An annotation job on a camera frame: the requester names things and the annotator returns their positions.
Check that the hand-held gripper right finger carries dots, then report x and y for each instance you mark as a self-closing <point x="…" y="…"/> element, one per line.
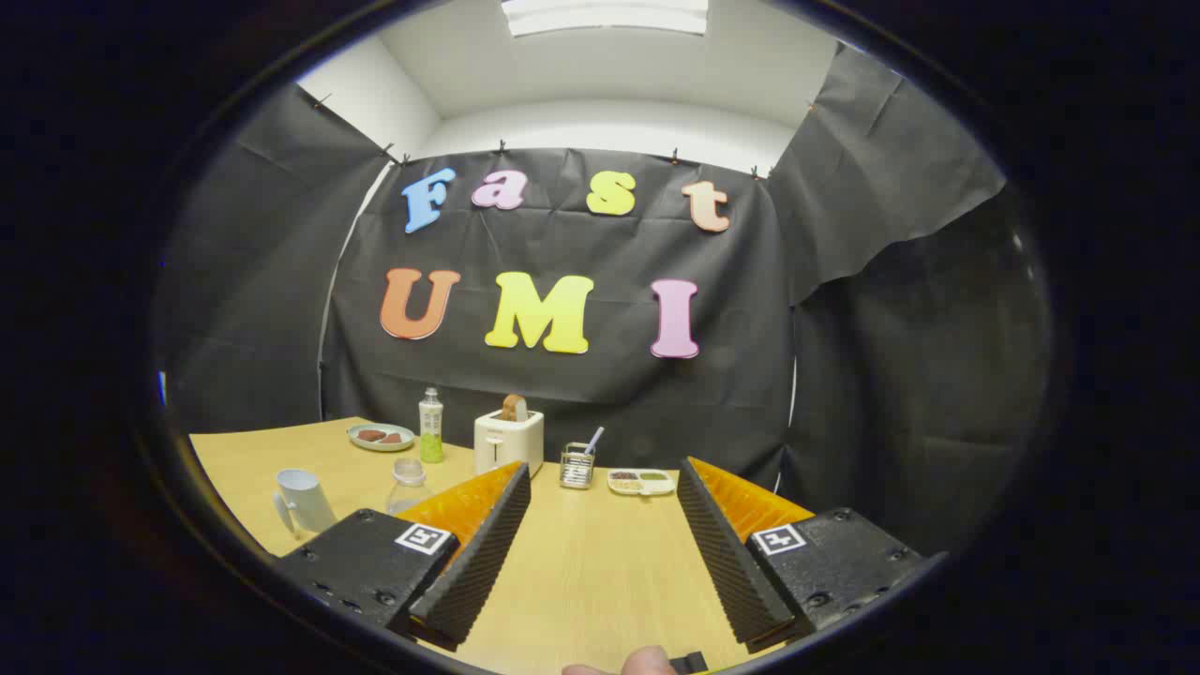
<point x="731" y="562"/>

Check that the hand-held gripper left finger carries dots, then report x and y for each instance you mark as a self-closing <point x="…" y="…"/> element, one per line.
<point x="473" y="562"/>

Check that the clear juice bottle green label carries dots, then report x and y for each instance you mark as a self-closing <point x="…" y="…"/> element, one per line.
<point x="409" y="480"/>

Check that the pale blue cup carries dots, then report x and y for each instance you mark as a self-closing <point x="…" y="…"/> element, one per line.
<point x="309" y="502"/>

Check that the capped bottle green label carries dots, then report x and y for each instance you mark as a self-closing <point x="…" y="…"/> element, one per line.
<point x="431" y="431"/>

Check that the wooden table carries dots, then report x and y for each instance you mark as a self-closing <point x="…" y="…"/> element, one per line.
<point x="591" y="562"/>

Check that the white divided dish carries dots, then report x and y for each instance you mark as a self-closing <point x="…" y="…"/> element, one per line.
<point x="641" y="482"/>

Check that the white toaster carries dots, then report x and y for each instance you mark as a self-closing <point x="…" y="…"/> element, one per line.
<point x="508" y="445"/>

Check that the green plate with red food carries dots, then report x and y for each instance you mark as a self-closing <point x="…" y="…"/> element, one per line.
<point x="381" y="437"/>

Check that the brown bread slice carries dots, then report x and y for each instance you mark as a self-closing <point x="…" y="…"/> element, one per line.
<point x="513" y="408"/>

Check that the pale blue straw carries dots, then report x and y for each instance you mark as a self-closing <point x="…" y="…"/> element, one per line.
<point x="594" y="439"/>

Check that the black backdrop cloth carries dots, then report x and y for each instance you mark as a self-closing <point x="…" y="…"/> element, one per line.
<point x="609" y="394"/>

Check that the ceiling light panel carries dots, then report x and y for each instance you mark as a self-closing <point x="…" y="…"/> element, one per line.
<point x="605" y="14"/>

